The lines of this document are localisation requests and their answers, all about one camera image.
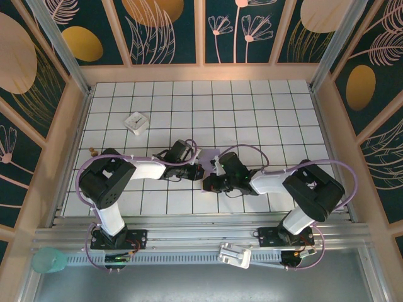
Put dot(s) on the aluminium frame post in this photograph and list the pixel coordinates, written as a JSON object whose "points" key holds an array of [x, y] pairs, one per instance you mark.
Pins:
{"points": [[337, 44], [60, 47]]}

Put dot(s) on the teal plastic cup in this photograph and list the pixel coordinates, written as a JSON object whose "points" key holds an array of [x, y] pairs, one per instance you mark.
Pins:
{"points": [[47, 259]]}

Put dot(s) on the black controller board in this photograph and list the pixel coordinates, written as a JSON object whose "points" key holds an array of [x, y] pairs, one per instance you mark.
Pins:
{"points": [[116, 259], [296, 256]]}

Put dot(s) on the small brown wooden pawn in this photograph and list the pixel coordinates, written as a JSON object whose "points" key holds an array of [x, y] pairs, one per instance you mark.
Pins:
{"points": [[93, 152]]}

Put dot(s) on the white plastic bracket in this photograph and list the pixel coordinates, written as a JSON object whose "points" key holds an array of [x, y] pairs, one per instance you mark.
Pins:
{"points": [[234, 255]]}

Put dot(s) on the wall panel pink leaf outlines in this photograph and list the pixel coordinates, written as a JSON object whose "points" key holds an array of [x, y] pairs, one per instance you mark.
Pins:
{"points": [[387, 163]]}

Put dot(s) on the wall panel single pink flower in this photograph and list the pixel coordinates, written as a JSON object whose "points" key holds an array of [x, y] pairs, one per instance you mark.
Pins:
{"points": [[12, 176]]}

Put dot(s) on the grey metal sheet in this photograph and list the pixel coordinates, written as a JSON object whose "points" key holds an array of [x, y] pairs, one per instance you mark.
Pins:
{"points": [[201, 286]]}

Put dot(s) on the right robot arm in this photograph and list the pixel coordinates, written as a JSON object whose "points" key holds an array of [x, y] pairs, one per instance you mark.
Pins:
{"points": [[315, 192]]}

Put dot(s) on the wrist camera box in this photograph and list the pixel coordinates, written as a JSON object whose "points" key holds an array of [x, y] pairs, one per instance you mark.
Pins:
{"points": [[217, 166], [196, 155]]}

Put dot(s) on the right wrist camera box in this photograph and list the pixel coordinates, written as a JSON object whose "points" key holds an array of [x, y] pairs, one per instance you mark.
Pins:
{"points": [[217, 166]]}

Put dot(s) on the wall panel with pink flowers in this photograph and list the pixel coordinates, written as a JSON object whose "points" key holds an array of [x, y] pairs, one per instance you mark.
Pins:
{"points": [[245, 31]]}

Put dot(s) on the wall panel large beige disc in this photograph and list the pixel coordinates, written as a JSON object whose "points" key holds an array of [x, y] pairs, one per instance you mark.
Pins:
{"points": [[15, 53]]}

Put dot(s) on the aluminium side rail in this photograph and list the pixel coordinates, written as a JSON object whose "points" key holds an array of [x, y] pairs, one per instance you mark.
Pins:
{"points": [[330, 151], [74, 141]]}

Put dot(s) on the wall panel leaves orange circle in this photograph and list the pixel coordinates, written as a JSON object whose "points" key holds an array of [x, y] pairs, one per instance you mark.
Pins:
{"points": [[151, 31]]}

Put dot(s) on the wall panel with gold oval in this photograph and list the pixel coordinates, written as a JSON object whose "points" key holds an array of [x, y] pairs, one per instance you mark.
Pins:
{"points": [[82, 42]]}

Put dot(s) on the wall panel fern gold oval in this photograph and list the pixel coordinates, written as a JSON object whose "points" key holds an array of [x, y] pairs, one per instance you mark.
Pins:
{"points": [[362, 88]]}

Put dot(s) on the wall panel beige circle grass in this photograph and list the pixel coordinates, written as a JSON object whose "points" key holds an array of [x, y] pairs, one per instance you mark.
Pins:
{"points": [[315, 19]]}

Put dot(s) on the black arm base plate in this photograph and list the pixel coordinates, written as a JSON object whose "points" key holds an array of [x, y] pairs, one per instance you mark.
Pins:
{"points": [[267, 237], [140, 237]]}

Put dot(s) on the white square alarm clock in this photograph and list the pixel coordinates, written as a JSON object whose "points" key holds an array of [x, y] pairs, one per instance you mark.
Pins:
{"points": [[136, 122]]}

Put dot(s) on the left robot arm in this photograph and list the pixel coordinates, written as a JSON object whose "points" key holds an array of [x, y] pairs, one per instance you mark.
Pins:
{"points": [[107, 185]]}

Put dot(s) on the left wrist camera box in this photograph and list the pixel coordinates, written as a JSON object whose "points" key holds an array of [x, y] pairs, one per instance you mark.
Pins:
{"points": [[196, 155]]}

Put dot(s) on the aluminium front rail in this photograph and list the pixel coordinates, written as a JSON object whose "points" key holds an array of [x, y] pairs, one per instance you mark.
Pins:
{"points": [[195, 234]]}

